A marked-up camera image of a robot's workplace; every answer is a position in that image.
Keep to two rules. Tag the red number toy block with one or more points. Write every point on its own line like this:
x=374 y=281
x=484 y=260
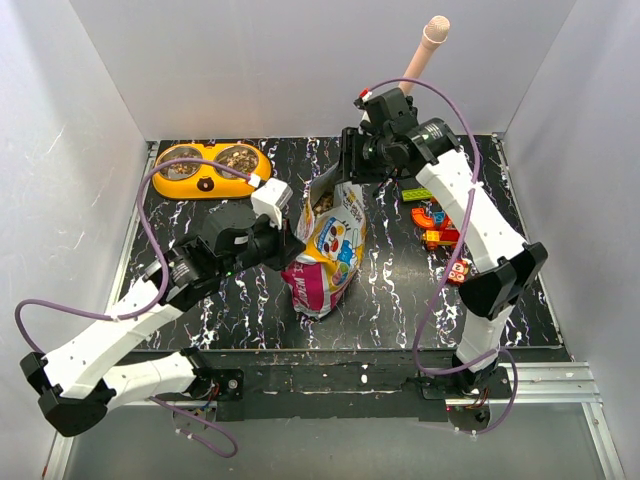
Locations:
x=459 y=272

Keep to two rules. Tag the lime green toy plate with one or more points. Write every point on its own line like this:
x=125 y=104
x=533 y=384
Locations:
x=417 y=194

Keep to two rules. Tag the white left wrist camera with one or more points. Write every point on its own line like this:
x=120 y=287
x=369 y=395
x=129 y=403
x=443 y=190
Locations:
x=270 y=199

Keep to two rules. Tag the pink microphone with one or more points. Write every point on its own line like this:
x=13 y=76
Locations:
x=434 y=34

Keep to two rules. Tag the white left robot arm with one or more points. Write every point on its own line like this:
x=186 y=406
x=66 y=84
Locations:
x=81 y=381

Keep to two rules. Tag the red toy brick vehicle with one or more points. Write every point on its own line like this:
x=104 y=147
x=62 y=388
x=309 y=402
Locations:
x=444 y=234

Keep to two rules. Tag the yellow double pet bowl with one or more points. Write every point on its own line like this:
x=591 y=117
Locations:
x=194 y=181

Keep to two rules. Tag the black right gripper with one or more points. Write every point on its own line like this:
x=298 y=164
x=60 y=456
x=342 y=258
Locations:
x=352 y=138

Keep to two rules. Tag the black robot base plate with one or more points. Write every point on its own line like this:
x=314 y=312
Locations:
x=344 y=384

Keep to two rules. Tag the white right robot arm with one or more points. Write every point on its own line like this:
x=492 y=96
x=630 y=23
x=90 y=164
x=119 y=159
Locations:
x=506 y=263

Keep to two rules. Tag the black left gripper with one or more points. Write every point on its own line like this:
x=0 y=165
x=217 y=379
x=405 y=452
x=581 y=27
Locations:
x=288 y=245

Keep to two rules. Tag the cat food bag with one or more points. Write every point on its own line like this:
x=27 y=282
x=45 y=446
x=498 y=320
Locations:
x=333 y=227

